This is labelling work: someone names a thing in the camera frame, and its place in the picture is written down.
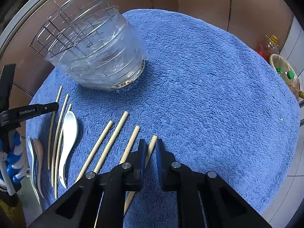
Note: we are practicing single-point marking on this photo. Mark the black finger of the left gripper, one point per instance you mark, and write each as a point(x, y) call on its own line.
point(21, 114)

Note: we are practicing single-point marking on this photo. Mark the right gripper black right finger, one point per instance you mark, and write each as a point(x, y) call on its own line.
point(203, 199)

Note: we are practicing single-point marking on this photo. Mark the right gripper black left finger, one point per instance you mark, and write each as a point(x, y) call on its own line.
point(98, 200)

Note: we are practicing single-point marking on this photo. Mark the thick wooden chopstick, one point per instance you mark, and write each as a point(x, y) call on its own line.
point(130, 144)
point(148, 155)
point(111, 142)
point(94, 149)

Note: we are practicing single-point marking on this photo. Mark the thin pale chopstick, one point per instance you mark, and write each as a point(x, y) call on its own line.
point(53, 160)
point(51, 131)
point(57, 163)

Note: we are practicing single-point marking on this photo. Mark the blue white gloved left hand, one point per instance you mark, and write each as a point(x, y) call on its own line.
point(13, 164)

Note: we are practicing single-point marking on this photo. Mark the pink ceramic soup spoon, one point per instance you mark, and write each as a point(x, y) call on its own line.
point(40, 154)

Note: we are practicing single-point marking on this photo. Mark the light blue soup spoon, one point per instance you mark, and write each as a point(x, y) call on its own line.
point(33, 161)

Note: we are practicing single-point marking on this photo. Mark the white ceramic soup spoon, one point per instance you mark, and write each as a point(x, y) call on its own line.
point(70, 133)

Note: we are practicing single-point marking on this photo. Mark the blue terry towel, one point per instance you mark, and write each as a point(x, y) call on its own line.
point(215, 103)

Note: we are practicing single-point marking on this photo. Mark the clear plastic drip cup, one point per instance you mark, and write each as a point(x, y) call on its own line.
point(99, 49)

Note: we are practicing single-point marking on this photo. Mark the beige trash bin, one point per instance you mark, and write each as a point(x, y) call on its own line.
point(286, 72)

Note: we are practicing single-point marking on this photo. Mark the cooking oil bottle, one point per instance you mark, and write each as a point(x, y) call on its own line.
point(268, 47)

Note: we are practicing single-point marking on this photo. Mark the metal wire utensil basket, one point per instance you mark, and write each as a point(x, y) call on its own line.
point(68, 21)

